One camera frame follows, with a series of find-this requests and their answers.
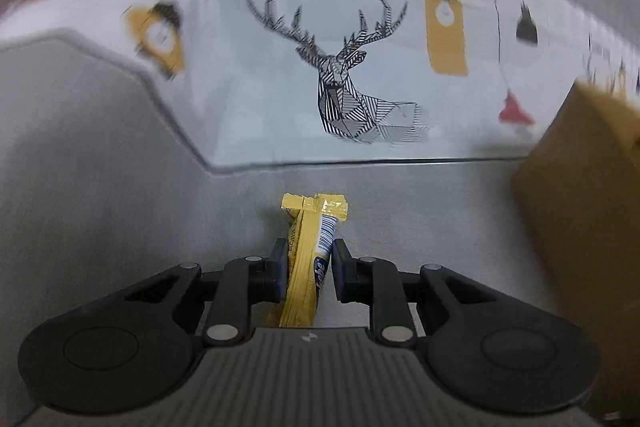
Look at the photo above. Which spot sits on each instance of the yellow snack packet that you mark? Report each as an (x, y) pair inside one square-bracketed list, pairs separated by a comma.
[(306, 257)]

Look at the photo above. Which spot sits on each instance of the brown cardboard box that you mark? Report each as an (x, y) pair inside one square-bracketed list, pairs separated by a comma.
[(575, 217)]

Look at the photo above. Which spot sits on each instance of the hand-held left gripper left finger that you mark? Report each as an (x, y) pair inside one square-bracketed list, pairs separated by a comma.
[(272, 277)]

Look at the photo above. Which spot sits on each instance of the deer printed sofa sheet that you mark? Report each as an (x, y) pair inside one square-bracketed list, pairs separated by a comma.
[(250, 107)]

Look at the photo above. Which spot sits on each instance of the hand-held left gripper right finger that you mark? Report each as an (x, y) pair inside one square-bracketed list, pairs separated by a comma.
[(347, 277)]

